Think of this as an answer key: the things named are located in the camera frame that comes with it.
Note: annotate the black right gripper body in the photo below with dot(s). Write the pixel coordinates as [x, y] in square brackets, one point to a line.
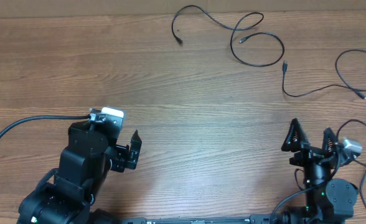
[310, 154]

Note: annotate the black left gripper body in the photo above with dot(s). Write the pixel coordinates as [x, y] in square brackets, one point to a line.
[120, 157]

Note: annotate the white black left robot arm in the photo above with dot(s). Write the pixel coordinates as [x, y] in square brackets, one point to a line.
[66, 194]

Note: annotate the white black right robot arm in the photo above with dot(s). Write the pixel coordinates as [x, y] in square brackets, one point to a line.
[323, 199]

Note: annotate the brown cardboard back panel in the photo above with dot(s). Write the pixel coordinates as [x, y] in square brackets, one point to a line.
[67, 8]

